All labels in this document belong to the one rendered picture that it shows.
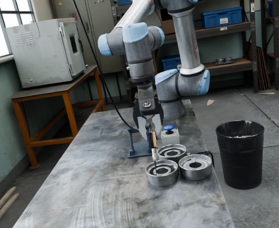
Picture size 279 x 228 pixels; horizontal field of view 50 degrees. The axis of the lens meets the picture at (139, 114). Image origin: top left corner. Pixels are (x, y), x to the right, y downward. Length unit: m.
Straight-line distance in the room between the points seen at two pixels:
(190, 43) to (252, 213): 1.24
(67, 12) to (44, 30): 1.74
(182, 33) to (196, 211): 0.78
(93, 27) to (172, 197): 4.08
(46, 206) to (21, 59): 2.44
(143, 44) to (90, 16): 3.94
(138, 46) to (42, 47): 2.38
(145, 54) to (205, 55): 4.14
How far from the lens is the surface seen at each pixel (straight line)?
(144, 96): 0.87
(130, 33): 0.88
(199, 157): 1.02
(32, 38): 3.23
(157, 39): 0.97
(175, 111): 1.48
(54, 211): 0.97
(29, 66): 3.29
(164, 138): 1.18
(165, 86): 1.45
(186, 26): 1.33
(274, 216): 2.14
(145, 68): 0.89
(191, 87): 1.41
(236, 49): 5.09
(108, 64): 4.80
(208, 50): 5.00
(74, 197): 1.00
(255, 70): 4.59
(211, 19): 4.48
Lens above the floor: 1.30
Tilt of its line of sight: 17 degrees down
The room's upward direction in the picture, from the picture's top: 10 degrees counter-clockwise
